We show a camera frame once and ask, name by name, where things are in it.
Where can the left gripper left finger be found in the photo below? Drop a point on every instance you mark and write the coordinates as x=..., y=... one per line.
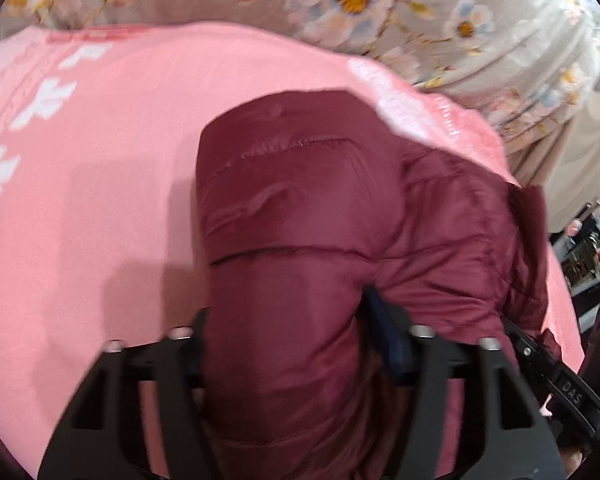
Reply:
x=100, y=434

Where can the pink fleece blanket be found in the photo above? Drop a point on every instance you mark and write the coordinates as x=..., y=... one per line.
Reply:
x=100, y=236

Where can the cluttered dark shelf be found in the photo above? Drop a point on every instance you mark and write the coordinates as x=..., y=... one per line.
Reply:
x=577, y=249

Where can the maroon puffer jacket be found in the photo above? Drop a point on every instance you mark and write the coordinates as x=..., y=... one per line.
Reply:
x=305, y=199

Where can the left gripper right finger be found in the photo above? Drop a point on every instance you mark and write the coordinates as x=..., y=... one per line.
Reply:
x=501, y=433

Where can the grey floral quilt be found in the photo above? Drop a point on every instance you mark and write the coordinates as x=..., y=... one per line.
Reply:
x=527, y=65

